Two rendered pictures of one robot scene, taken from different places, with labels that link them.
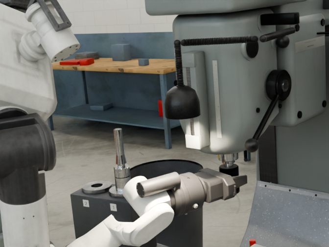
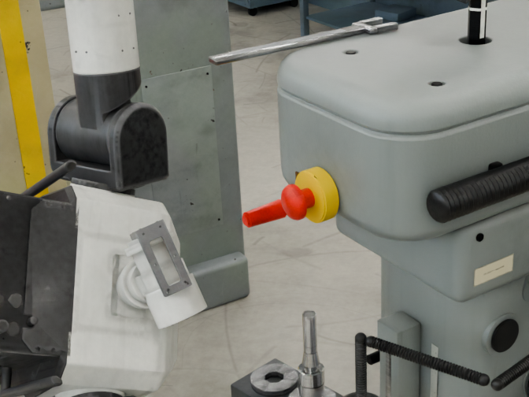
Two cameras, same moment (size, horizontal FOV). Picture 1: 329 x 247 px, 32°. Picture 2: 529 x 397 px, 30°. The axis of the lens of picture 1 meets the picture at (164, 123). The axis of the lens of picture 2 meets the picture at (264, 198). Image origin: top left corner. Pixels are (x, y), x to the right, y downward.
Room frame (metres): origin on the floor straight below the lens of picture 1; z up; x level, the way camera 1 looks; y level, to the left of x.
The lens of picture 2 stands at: (0.17, -0.21, 2.22)
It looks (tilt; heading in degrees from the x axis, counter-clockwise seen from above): 25 degrees down; 16
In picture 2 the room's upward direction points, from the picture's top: 3 degrees counter-clockwise
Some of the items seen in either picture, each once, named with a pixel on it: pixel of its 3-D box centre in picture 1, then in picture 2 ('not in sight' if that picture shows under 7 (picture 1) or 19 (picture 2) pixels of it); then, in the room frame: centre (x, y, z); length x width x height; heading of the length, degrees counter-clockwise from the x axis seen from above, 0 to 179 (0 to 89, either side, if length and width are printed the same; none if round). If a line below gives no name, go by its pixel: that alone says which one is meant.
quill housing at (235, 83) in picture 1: (224, 80); (465, 343); (1.30, -0.15, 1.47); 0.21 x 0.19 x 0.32; 48
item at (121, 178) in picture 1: (123, 179); (311, 385); (1.59, 0.14, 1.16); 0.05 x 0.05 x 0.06
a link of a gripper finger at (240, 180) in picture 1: (237, 182); not in sight; (1.28, -0.16, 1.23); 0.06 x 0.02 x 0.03; 123
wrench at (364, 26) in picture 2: not in sight; (304, 40); (1.27, 0.05, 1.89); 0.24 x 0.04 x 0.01; 135
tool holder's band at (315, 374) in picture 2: (121, 167); (311, 369); (1.59, 0.14, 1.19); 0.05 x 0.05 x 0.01
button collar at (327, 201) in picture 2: not in sight; (316, 194); (1.13, 0.01, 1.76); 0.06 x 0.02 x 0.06; 48
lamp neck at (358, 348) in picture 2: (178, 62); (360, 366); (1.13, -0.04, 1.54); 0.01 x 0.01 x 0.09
